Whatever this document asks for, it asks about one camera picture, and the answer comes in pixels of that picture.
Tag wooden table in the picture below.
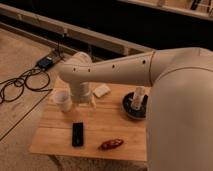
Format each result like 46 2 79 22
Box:
29 84 147 170

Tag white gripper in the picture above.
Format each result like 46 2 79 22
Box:
70 82 96 108

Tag white cylinder in bowl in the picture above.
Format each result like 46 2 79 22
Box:
131 86 145 110

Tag black rectangular remote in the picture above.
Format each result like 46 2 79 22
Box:
72 122 84 147

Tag red pepper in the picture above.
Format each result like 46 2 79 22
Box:
99 139 124 150

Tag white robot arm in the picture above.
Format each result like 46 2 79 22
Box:
59 47 213 171

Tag black bowl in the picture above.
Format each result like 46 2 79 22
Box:
122 92 148 120

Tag black power adapter box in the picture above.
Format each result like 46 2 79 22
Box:
36 56 54 71

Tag white sponge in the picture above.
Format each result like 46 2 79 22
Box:
93 84 110 98

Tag black cable bundle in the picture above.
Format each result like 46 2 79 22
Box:
0 36 73 105

